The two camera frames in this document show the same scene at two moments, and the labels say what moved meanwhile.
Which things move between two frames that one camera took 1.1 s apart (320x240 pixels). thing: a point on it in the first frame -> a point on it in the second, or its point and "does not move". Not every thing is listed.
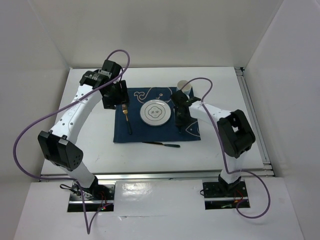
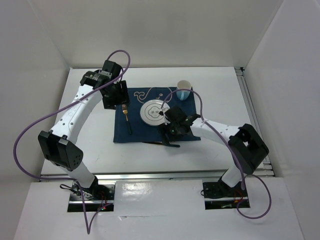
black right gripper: x=178 y=122 -> x=165 y=128
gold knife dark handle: x=166 y=145 does not move
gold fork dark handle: x=125 y=111 does not move
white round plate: x=155 y=112 does not move
